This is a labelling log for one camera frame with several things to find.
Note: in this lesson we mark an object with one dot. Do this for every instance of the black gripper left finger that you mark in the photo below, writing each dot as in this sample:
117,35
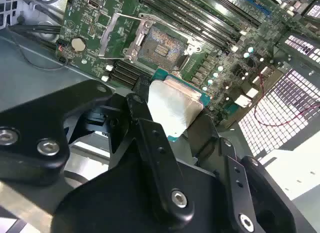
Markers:
32,133

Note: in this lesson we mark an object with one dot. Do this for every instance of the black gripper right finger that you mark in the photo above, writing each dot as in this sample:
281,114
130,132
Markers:
240,183

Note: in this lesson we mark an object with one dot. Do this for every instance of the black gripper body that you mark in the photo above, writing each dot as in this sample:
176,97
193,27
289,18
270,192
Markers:
120,205

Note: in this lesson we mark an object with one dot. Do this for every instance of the CPU with silver top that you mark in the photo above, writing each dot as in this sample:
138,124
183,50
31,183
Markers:
172,105

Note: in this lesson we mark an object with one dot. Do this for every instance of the metal socket cover frame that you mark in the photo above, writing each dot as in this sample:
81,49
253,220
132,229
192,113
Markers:
106,35

